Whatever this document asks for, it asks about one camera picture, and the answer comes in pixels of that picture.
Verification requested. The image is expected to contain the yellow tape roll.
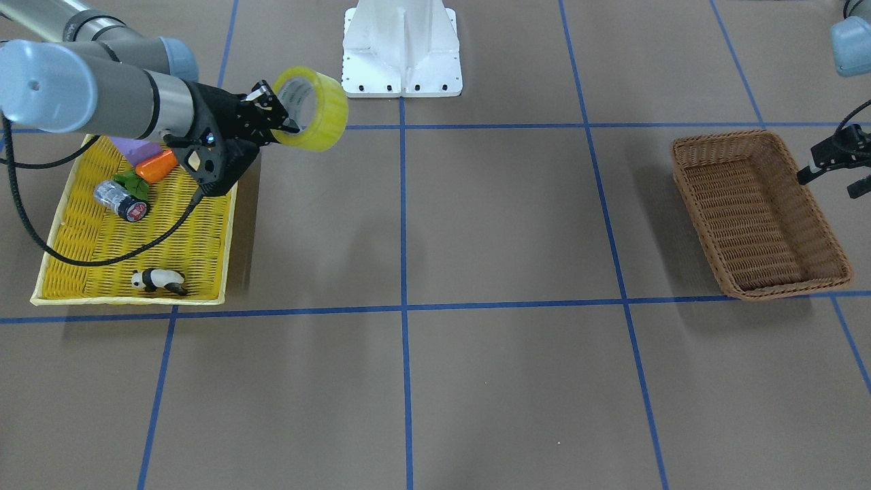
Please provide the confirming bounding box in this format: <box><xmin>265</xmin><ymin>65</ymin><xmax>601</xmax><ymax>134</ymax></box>
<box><xmin>272</xmin><ymin>65</ymin><xmax>349</xmax><ymax>152</ymax></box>

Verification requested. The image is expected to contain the yellow woven basket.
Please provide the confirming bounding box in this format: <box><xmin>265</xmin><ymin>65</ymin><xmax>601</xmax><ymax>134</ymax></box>
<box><xmin>31</xmin><ymin>137</ymin><xmax>237</xmax><ymax>305</ymax></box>

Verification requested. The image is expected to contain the brown wicker basket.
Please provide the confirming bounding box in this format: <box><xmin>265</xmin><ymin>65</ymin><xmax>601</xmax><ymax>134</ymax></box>
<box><xmin>671</xmin><ymin>129</ymin><xmax>855</xmax><ymax>301</ymax></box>

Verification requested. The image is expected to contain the purple foam block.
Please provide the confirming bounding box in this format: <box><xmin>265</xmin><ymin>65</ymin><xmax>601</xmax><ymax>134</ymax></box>
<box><xmin>109</xmin><ymin>136</ymin><xmax>164</xmax><ymax>168</ymax></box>

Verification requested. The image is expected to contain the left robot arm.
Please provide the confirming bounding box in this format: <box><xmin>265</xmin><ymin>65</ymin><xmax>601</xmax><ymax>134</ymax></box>
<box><xmin>796</xmin><ymin>1</ymin><xmax>870</xmax><ymax>185</ymax></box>

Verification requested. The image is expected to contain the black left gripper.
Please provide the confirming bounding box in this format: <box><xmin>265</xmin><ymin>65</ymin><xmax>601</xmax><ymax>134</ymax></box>
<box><xmin>796</xmin><ymin>124</ymin><xmax>871</xmax><ymax>199</ymax></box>

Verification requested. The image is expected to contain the orange toy carrot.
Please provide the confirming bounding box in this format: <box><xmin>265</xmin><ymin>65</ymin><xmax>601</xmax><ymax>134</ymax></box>
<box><xmin>134</xmin><ymin>149</ymin><xmax>178</xmax><ymax>185</ymax></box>

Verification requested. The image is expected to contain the small silver can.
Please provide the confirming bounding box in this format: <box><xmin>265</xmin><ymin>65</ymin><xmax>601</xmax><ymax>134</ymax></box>
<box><xmin>93</xmin><ymin>180</ymin><xmax>150</xmax><ymax>223</ymax></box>

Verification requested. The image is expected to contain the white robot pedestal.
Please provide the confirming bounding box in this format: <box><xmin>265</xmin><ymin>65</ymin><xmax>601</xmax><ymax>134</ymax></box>
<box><xmin>340</xmin><ymin>1</ymin><xmax>463</xmax><ymax>99</ymax></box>

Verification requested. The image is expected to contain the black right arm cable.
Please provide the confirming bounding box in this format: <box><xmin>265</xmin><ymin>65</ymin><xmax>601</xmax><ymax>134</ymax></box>
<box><xmin>0</xmin><ymin>116</ymin><xmax>205</xmax><ymax>267</ymax></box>

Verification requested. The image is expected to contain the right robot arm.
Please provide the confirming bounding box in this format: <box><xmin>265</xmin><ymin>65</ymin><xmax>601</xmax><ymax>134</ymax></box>
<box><xmin>2</xmin><ymin>1</ymin><xmax>299</xmax><ymax>197</ymax></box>

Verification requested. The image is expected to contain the black white panda figure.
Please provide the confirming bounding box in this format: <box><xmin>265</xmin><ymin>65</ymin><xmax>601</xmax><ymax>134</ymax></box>
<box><xmin>130</xmin><ymin>269</ymin><xmax>189</xmax><ymax>297</ymax></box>

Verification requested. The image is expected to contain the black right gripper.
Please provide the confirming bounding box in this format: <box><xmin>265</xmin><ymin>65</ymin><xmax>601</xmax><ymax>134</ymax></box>
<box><xmin>163</xmin><ymin>80</ymin><xmax>301</xmax><ymax>197</ymax></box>

